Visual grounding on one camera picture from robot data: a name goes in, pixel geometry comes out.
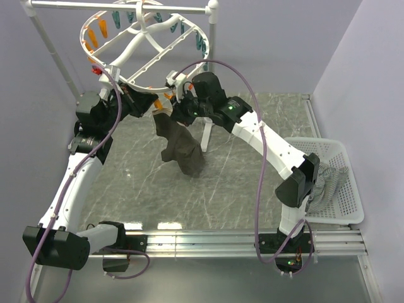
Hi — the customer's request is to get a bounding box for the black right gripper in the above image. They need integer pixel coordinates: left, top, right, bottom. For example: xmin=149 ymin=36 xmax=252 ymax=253
xmin=170 ymin=88 xmax=212 ymax=128

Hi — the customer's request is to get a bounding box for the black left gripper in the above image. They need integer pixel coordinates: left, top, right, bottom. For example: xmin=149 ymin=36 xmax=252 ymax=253
xmin=100 ymin=82 xmax=158 ymax=132

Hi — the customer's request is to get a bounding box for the orange clothes peg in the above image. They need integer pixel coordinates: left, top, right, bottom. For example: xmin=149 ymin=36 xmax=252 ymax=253
xmin=153 ymin=99 xmax=163 ymax=110
xmin=163 ymin=93 xmax=175 ymax=100

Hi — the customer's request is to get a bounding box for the dark grey boxer underwear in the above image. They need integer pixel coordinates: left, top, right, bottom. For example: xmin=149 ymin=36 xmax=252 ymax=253
xmin=152 ymin=108 xmax=205 ymax=177

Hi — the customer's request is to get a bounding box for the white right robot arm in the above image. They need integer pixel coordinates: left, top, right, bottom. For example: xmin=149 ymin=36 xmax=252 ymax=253
xmin=166 ymin=71 xmax=320 ymax=253

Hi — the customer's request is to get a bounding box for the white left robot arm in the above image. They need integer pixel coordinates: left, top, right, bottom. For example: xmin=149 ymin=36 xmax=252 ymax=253
xmin=23 ymin=84 xmax=158 ymax=270

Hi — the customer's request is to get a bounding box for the white oval clip hanger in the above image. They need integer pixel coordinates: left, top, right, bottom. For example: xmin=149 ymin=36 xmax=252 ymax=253
xmin=87 ymin=11 xmax=202 ymax=88

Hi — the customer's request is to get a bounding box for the white drying rack stand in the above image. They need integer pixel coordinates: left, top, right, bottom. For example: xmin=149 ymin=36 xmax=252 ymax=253
xmin=20 ymin=0 xmax=220 ymax=153

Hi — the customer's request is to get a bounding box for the striped grey cloth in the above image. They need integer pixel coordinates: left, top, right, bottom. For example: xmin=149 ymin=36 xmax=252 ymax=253
xmin=306 ymin=163 xmax=349 ymax=215

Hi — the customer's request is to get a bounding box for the white plastic laundry basket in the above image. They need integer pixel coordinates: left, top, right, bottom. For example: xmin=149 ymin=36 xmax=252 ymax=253
xmin=285 ymin=137 xmax=364 ymax=225

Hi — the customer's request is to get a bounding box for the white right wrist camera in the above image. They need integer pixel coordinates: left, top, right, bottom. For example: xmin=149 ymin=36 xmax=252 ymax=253
xmin=165 ymin=71 xmax=187 ymax=100

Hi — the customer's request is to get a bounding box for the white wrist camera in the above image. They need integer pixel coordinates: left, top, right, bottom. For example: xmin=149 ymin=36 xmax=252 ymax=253
xmin=165 ymin=71 xmax=187 ymax=100
xmin=92 ymin=64 xmax=121 ymax=90

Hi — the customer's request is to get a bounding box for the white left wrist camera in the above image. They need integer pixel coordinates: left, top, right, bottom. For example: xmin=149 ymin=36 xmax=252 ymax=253
xmin=92 ymin=64 xmax=121 ymax=90

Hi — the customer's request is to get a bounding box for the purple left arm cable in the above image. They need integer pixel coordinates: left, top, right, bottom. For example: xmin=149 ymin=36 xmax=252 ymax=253
xmin=25 ymin=64 xmax=150 ymax=303

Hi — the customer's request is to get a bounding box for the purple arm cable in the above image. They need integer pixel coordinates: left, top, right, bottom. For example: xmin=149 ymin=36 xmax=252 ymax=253
xmin=172 ymin=60 xmax=314 ymax=277
xmin=25 ymin=64 xmax=150 ymax=303

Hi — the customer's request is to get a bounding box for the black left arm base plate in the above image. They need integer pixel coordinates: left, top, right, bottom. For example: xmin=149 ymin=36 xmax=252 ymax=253
xmin=124 ymin=234 xmax=148 ymax=253

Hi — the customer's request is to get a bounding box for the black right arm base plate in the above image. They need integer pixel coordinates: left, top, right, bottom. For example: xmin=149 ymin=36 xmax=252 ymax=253
xmin=258 ymin=233 xmax=314 ymax=254

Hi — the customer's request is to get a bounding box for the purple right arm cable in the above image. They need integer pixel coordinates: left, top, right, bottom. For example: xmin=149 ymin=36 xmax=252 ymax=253
xmin=172 ymin=60 xmax=314 ymax=277

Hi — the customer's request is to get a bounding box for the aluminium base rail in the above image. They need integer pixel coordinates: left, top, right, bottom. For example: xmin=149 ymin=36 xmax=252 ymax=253
xmin=34 ymin=229 xmax=369 ymax=259

